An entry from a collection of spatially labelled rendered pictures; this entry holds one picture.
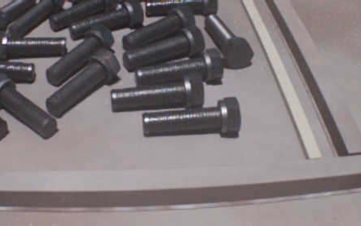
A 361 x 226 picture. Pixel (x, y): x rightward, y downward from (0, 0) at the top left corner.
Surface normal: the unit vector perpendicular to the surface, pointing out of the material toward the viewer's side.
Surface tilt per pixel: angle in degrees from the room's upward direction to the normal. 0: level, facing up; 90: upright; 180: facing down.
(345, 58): 0
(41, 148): 0
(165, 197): 90
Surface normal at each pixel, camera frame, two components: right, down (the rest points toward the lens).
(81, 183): 0.06, -0.77
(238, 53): 0.31, 0.55
